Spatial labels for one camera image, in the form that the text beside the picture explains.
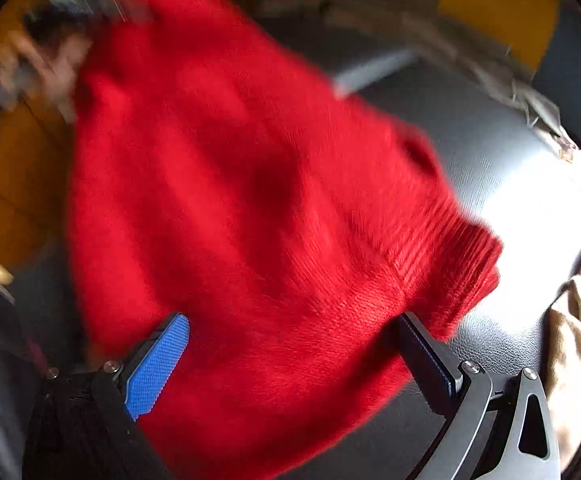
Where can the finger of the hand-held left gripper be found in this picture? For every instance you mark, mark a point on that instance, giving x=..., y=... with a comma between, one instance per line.
x=135, y=5

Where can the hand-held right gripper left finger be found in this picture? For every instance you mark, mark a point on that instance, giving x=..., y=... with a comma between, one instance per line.
x=158, y=360

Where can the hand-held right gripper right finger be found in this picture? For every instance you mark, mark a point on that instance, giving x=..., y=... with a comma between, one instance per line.
x=430, y=360

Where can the beige knit sweater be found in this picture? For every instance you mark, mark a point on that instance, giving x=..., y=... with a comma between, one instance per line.
x=580, y=360

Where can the red knit sweater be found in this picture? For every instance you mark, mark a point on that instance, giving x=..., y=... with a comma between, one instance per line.
x=250, y=210

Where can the person's left hand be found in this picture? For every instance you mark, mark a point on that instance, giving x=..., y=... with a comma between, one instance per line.
x=45, y=75

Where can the person's leg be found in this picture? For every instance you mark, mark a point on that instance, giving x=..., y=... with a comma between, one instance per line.
x=0, y=360

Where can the grey cloth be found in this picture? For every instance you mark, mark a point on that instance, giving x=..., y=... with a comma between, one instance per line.
x=495, y=75

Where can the blue sofa back cushion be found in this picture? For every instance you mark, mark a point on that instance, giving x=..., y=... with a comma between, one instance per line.
x=575, y=55

